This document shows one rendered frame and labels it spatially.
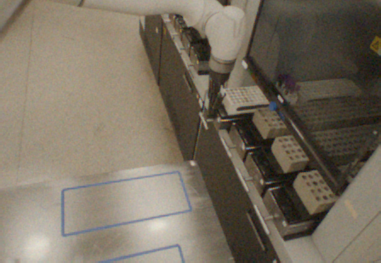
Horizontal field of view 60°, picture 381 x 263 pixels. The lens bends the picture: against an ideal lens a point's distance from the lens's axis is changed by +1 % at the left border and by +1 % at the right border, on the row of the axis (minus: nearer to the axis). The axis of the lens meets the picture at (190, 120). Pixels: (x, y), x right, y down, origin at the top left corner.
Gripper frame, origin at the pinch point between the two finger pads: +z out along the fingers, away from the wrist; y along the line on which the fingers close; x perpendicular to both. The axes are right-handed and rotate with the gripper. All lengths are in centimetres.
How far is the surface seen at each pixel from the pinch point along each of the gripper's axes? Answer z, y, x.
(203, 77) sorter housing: 6.6, 31.2, -8.0
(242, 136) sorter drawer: -1.5, -16.8, -6.1
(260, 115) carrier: -7.9, -13.4, -13.0
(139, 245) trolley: -2, -49, 37
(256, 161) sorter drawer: -1.4, -28.5, -6.1
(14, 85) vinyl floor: 80, 135, 98
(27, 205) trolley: -2, -31, 64
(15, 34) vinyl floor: 80, 213, 103
